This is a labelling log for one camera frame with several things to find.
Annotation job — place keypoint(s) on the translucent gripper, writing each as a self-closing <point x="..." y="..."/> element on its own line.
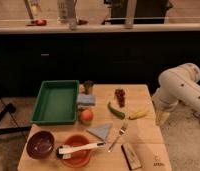
<point x="162" y="114"/>

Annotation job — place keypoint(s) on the green pepper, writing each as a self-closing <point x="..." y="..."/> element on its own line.
<point x="116" y="112"/>

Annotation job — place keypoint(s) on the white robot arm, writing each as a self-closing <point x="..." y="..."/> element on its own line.
<point x="176" y="84"/>

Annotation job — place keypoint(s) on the yellow banana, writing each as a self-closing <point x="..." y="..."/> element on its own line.
<point x="137" y="115"/>

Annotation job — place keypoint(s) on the silver fork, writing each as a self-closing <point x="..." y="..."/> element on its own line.
<point x="121" y="132"/>

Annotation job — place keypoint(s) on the red grape bunch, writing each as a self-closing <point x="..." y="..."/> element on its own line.
<point x="120" y="96"/>

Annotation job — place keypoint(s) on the black and wood block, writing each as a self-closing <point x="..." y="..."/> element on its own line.
<point x="131" y="157"/>

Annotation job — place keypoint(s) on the blue triangular cloth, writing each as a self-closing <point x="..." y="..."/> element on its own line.
<point x="101" y="131"/>

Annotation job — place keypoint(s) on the blue sponge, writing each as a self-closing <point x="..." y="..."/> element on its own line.
<point x="86" y="99"/>

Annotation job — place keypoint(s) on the orange peach fruit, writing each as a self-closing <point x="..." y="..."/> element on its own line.
<point x="86" y="116"/>

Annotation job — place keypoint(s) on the small metal cup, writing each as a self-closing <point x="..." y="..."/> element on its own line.
<point x="88" y="86"/>

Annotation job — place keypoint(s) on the orange bowl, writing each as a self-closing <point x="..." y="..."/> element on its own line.
<point x="79" y="158"/>

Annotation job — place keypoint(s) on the green plastic tray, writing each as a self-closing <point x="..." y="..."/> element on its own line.
<point x="56" y="103"/>

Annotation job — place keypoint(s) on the purple bowl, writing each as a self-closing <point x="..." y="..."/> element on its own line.
<point x="40" y="145"/>

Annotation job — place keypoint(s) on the white handled brush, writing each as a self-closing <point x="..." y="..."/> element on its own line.
<point x="65" y="151"/>

